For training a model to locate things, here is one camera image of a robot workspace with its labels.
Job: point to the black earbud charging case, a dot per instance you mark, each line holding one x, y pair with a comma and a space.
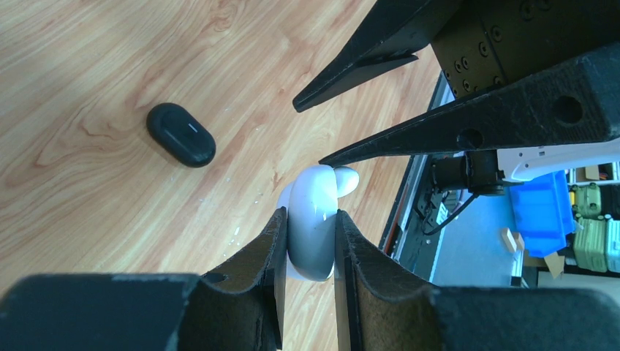
181, 135

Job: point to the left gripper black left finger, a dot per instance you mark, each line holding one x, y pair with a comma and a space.
238, 305

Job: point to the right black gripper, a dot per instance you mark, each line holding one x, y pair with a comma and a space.
485, 44

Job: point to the blue plastic storage bin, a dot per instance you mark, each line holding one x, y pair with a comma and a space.
543, 213

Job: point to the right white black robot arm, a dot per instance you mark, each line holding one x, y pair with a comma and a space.
488, 172

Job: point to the green and white boxes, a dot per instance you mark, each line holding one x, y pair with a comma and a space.
596, 241

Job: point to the white earbud charging case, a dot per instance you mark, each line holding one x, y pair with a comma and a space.
311, 201

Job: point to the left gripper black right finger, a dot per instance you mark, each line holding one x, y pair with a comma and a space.
382, 306

